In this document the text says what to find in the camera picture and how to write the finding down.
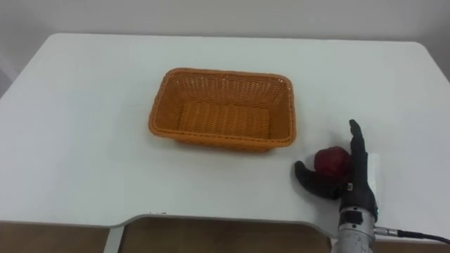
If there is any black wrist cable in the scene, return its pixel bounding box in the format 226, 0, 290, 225
373, 226, 450, 245

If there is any red soft toy fruit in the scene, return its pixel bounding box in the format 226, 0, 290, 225
313, 145, 353, 181

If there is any white desk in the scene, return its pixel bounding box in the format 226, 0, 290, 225
0, 32, 450, 253

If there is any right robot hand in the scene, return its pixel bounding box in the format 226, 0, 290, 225
294, 119, 382, 223

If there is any orange woven basket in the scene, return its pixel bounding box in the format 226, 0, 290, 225
148, 67, 297, 153

